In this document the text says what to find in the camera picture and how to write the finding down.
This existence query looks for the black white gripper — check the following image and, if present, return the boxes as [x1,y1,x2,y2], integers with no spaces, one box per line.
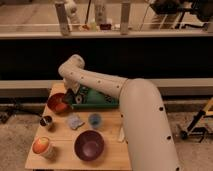
[63,79,80,99]

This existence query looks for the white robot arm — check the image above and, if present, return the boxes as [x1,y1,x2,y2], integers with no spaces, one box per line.
[58,55,182,171]

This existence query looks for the red bowl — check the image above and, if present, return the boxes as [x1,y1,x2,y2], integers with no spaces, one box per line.
[47,93,68,114]

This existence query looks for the grey blue eraser sponge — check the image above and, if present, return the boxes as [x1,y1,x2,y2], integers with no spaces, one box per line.
[67,114,84,130]

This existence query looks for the purple bowl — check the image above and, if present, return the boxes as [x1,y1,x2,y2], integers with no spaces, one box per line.
[74,130,105,161]

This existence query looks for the green dish rack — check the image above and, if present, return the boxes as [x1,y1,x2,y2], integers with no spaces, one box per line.
[63,86,119,109]

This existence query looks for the blue plastic cup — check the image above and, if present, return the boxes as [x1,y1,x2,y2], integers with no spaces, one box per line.
[88,113,102,129]

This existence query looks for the small metal cup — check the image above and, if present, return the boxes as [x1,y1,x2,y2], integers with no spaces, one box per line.
[40,116,53,130]

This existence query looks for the black stand on floor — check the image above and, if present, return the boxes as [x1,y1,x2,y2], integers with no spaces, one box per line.
[0,102,41,124]

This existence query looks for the yellow black tripod stand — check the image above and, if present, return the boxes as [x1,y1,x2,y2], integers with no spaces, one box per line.
[179,97,213,143]

